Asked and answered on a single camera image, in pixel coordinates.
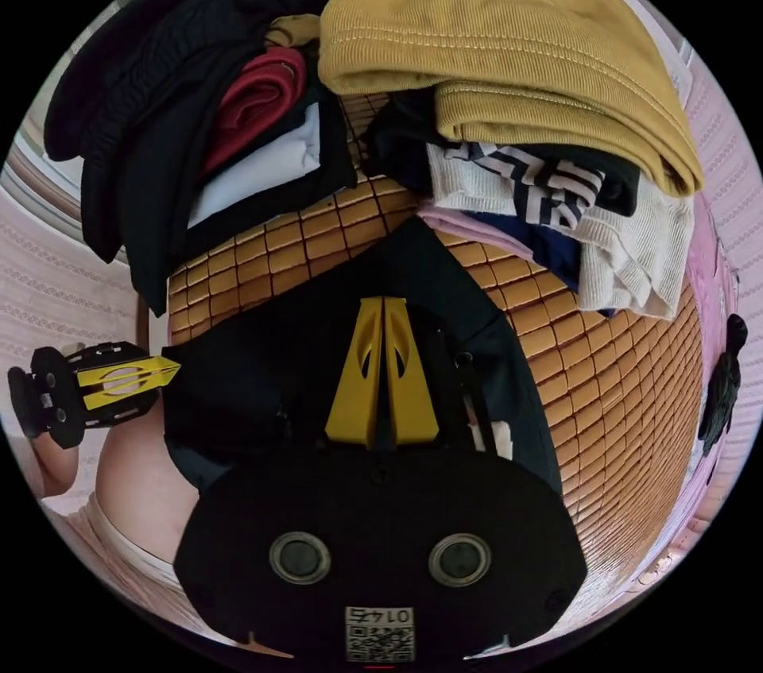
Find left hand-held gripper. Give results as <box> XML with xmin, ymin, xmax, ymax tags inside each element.
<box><xmin>6</xmin><ymin>343</ymin><xmax>182</xmax><ymax>449</ymax></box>

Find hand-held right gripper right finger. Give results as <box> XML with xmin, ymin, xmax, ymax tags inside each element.
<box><xmin>385</xmin><ymin>296</ymin><xmax>442</xmax><ymax>446</ymax></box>

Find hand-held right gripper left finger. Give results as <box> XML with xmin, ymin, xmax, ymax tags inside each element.
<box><xmin>324</xmin><ymin>296</ymin><xmax>385</xmax><ymax>446</ymax></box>

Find black long pants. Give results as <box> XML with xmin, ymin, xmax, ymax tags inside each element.
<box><xmin>159</xmin><ymin>215</ymin><xmax>564</xmax><ymax>498</ymax></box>

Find person's left hand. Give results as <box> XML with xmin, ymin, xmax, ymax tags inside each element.
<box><xmin>33</xmin><ymin>437</ymin><xmax>82</xmax><ymax>500</ymax></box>

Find person's body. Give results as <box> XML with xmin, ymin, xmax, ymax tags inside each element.
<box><xmin>41</xmin><ymin>403</ymin><xmax>239</xmax><ymax>645</ymax></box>

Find pile of mostly black clothes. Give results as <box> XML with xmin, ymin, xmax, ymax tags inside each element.
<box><xmin>42</xmin><ymin>0</ymin><xmax>362</xmax><ymax>318</ymax></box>

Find small black fabric item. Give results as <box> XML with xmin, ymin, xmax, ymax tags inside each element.
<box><xmin>698</xmin><ymin>313</ymin><xmax>749</xmax><ymax>457</ymax></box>

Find pile of clothes with mustard garment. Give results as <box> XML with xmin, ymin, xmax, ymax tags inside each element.
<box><xmin>316</xmin><ymin>0</ymin><xmax>708</xmax><ymax>323</ymax></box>

